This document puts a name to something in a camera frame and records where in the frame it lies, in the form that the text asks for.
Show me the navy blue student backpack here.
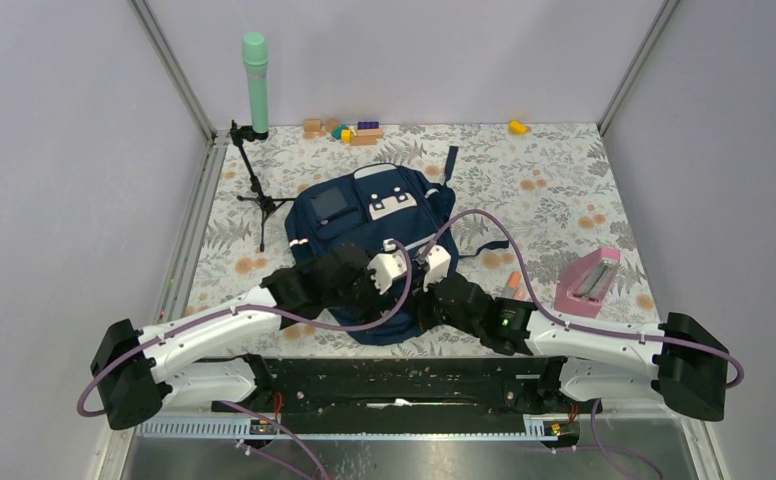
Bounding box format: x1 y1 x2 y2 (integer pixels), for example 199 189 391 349
284 146 510 346

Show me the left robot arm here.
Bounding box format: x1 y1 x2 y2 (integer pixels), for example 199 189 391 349
77 240 412 430

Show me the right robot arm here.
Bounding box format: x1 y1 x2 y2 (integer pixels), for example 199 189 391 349
407 274 730 422

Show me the orange highlighter pen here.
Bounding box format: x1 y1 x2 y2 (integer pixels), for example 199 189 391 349
501 271 525 300

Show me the pink box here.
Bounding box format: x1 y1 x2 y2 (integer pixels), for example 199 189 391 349
554 247 621 319

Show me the black tripod stand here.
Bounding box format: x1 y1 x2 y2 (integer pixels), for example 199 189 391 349
229 120 295 252

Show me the long wooden block front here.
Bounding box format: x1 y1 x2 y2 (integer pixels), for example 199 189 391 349
349 135 379 146

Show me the long wooden block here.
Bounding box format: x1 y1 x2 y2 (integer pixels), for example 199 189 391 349
356 128 384 138
349 135 379 146

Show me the long wooden block rear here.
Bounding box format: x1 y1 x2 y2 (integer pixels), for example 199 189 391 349
356 128 384 138

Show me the teal toy block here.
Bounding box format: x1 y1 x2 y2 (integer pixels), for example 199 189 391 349
331 124 349 141

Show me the purple studded toy brick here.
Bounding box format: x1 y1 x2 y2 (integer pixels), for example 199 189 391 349
357 121 380 130

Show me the light wooden cube block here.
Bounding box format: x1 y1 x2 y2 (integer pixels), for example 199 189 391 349
302 118 323 133

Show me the yellow block far right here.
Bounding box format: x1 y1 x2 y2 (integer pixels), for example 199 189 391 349
507 120 530 135

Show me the green microphone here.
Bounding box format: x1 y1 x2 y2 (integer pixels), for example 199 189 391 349
241 32 269 140

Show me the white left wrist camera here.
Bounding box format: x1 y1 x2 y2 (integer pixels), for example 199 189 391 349
367 239 410 295

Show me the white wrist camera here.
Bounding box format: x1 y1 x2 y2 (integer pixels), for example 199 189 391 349
417 245 451 292
367 239 410 295

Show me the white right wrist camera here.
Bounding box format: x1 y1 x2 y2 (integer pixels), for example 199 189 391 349
417 245 451 292

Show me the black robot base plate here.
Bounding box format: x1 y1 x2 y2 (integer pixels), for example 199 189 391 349
212 355 592 420

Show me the slotted metal cable rail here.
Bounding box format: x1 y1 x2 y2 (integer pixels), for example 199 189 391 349
137 408 579 442

